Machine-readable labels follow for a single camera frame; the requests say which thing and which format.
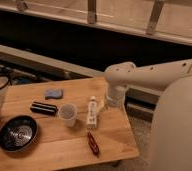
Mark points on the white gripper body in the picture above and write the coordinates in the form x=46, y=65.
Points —
x=115, y=96

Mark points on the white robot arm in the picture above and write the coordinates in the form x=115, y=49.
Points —
x=170, y=146

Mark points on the black ceramic bowl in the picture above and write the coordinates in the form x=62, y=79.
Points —
x=18, y=133

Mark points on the white tube with label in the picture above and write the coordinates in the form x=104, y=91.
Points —
x=91, y=120

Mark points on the translucent plastic cup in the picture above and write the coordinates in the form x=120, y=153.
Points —
x=68, y=114

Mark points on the wooden cutting board table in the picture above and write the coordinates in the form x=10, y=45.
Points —
x=58, y=146

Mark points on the black rectangular case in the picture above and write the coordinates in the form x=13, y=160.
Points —
x=43, y=108

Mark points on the metal bracket middle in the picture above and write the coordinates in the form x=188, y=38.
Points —
x=91, y=17

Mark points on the metal bracket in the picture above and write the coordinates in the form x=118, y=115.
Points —
x=154, y=17
x=91, y=17
x=21, y=5

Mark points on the metal bracket right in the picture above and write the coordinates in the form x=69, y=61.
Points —
x=154, y=17

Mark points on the metal bracket left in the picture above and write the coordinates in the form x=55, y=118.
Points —
x=21, y=5

